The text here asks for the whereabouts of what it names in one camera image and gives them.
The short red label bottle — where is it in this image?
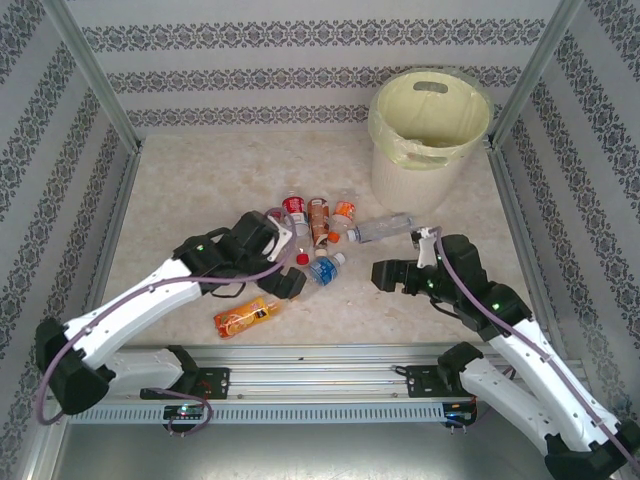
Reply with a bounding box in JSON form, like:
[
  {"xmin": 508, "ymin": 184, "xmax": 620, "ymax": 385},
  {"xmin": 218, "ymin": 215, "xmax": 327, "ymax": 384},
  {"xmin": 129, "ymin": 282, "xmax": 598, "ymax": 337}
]
[{"xmin": 281, "ymin": 188, "xmax": 311, "ymax": 237}]

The bluish clear bottle white cap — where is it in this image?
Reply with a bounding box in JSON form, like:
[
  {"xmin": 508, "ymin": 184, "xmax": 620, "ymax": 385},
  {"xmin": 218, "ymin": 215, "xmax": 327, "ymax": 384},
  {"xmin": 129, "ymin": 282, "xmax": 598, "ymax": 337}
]
[{"xmin": 346, "ymin": 213, "xmax": 416, "ymax": 245}]

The brown label bottle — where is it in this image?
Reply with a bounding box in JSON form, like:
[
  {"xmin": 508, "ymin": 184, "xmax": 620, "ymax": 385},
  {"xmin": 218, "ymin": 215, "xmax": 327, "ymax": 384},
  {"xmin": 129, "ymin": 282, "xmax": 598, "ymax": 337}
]
[{"xmin": 306, "ymin": 197, "xmax": 332, "ymax": 257}]

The blue label bottle white cap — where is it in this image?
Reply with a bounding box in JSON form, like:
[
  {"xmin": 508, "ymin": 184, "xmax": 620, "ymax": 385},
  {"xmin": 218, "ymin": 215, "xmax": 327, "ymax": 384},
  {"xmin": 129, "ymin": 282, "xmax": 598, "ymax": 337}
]
[{"xmin": 299, "ymin": 251, "xmax": 347, "ymax": 296}]

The crushed small orange label bottle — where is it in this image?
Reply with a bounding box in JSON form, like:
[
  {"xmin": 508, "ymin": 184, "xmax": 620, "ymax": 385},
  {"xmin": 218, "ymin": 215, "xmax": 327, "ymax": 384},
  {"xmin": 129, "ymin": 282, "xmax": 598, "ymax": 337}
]
[{"xmin": 327, "ymin": 188, "xmax": 359, "ymax": 243}]

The cream plastic bin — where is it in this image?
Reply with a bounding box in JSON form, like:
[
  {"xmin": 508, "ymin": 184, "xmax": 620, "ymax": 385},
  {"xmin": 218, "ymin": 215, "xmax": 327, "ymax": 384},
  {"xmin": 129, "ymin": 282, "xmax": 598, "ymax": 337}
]
[{"xmin": 369, "ymin": 63, "xmax": 496, "ymax": 215}]

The orange juice bottle orange cap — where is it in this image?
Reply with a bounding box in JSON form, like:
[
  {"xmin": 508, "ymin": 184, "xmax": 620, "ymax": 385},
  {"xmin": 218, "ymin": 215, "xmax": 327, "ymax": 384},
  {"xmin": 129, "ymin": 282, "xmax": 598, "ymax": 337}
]
[{"xmin": 213, "ymin": 295, "xmax": 284, "ymax": 341}]

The grey metal bottom panel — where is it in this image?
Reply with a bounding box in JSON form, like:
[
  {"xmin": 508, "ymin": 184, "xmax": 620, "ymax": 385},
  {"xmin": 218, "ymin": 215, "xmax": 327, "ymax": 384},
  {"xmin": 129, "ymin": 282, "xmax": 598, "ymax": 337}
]
[{"xmin": 49, "ymin": 424, "xmax": 594, "ymax": 480}]

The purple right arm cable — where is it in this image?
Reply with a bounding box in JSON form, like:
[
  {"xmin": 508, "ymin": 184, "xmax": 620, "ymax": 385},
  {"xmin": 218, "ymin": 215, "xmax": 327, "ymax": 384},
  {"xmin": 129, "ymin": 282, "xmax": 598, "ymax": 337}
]
[{"xmin": 432, "ymin": 226, "xmax": 640, "ymax": 469}]

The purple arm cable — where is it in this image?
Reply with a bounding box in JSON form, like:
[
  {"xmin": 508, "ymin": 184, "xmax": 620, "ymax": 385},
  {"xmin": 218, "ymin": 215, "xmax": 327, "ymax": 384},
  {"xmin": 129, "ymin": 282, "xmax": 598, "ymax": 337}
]
[
  {"xmin": 432, "ymin": 226, "xmax": 640, "ymax": 469},
  {"xmin": 35, "ymin": 206, "xmax": 300, "ymax": 437}
]

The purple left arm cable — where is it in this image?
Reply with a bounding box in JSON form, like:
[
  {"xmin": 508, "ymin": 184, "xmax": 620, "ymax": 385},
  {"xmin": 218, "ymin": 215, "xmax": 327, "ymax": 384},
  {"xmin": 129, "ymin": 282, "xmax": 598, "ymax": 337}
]
[{"xmin": 35, "ymin": 206, "xmax": 300, "ymax": 437}]

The aluminium right side rail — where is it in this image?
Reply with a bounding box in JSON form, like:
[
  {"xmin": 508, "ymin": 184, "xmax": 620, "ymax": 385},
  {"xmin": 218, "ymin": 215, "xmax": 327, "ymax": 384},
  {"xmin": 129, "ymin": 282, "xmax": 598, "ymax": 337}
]
[{"xmin": 485, "ymin": 142, "xmax": 570, "ymax": 362}]

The aluminium rail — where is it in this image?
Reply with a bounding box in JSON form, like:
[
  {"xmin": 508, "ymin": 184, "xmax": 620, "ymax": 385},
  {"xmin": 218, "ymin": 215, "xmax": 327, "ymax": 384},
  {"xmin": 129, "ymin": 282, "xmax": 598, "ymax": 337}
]
[
  {"xmin": 47, "ymin": 343, "xmax": 591, "ymax": 401},
  {"xmin": 68, "ymin": 142, "xmax": 146, "ymax": 365},
  {"xmin": 485, "ymin": 142, "xmax": 570, "ymax": 362}
]

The aluminium left side rail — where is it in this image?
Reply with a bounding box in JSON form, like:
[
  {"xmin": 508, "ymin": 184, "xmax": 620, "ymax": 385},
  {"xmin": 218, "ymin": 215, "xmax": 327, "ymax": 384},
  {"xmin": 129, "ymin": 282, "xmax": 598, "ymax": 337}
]
[{"xmin": 68, "ymin": 142, "xmax": 146, "ymax": 365}]

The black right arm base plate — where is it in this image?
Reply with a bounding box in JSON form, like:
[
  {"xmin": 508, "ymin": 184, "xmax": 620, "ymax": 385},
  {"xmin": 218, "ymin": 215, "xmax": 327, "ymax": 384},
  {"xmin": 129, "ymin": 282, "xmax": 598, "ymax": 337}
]
[{"xmin": 402, "ymin": 363, "xmax": 481, "ymax": 400}]

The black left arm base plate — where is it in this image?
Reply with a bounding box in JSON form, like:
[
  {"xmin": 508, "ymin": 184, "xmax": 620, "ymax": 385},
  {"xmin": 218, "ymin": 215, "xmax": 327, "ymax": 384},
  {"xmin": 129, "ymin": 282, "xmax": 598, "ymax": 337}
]
[{"xmin": 139, "ymin": 366, "xmax": 232, "ymax": 401}]

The aluminium front rail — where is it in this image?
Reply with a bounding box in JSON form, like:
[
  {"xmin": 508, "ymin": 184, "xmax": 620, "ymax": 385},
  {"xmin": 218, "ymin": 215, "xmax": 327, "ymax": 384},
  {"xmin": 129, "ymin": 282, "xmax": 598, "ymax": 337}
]
[{"xmin": 47, "ymin": 343, "xmax": 591, "ymax": 401}]

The grey slotted cable duct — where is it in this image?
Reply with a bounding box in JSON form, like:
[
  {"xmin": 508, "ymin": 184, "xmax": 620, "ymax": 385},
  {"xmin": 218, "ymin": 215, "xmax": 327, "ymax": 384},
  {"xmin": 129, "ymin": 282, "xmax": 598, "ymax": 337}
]
[{"xmin": 66, "ymin": 402, "xmax": 447, "ymax": 426}]

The aluminium right frame post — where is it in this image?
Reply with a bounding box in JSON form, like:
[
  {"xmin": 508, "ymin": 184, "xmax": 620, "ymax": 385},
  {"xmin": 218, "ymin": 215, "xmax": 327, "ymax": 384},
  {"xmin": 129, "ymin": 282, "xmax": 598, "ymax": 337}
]
[{"xmin": 485, "ymin": 0, "xmax": 585, "ymax": 151}]

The aluminium frame post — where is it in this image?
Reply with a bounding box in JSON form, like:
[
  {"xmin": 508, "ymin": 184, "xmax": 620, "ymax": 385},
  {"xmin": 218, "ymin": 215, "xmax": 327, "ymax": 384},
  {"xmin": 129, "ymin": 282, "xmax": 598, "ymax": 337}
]
[
  {"xmin": 485, "ymin": 0, "xmax": 585, "ymax": 151},
  {"xmin": 39, "ymin": 0, "xmax": 146, "ymax": 151}
]

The aluminium left frame post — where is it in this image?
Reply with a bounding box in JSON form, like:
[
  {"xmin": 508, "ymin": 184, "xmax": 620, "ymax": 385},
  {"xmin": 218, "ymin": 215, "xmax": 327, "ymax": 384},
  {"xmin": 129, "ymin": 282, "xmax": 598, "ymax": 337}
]
[{"xmin": 39, "ymin": 0, "xmax": 146, "ymax": 151}]

